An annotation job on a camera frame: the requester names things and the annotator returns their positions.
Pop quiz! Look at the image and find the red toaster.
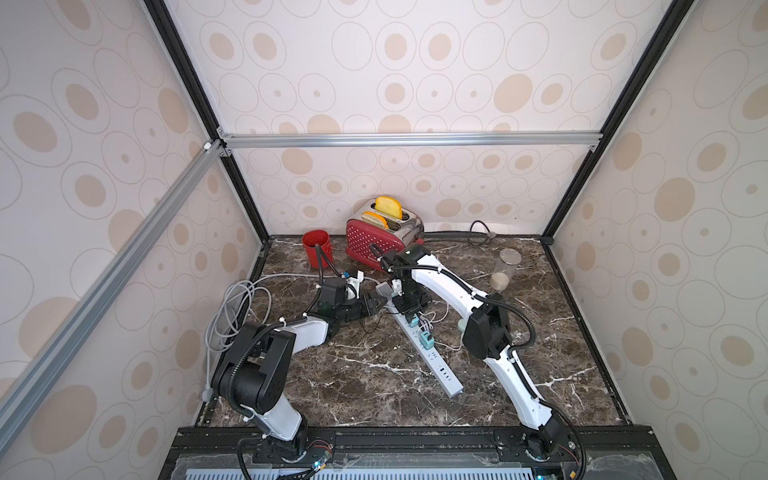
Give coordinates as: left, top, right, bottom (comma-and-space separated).
346, 199, 424, 269

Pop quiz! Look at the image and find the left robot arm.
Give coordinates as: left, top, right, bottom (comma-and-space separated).
212, 267, 386, 459

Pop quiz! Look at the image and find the red metal cup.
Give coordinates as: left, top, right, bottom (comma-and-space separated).
301, 230, 333, 269

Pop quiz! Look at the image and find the yellow toast slice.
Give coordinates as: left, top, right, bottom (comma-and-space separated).
374, 196, 403, 220
361, 211, 389, 230

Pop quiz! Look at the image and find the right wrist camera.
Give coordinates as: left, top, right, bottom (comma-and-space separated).
391, 279, 403, 298

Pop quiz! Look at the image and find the white usb cable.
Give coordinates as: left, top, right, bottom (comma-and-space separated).
419, 299, 451, 337

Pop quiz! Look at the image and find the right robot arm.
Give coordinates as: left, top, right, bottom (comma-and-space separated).
370, 243, 587, 467

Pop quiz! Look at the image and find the horizontal aluminium rail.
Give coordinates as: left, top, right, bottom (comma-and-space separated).
222, 131, 602, 149

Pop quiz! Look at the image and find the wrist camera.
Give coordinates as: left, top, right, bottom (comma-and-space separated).
391, 279, 403, 298
342, 269, 365, 300

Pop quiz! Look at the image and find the black usb cable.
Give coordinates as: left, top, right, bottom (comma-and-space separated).
359, 311, 391, 336

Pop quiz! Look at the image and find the left aluminium rail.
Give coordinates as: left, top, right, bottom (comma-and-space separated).
1, 139, 224, 454

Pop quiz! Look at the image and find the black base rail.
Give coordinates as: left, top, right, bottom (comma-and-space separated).
159, 426, 675, 479

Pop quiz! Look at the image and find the front yellow toast slice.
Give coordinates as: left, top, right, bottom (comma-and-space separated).
361, 211, 389, 230

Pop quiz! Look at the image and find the black toaster cord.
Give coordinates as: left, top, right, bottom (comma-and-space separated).
422, 219, 502, 247

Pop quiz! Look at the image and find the rear yellow toast slice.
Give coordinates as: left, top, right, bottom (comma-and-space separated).
374, 196, 403, 220

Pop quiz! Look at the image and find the grey power strip cord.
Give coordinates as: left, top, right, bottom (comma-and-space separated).
200, 272, 385, 403

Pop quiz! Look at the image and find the white power strip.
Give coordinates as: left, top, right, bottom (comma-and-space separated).
376, 283, 464, 398

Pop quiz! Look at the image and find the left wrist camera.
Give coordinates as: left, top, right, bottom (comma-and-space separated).
342, 269, 365, 300

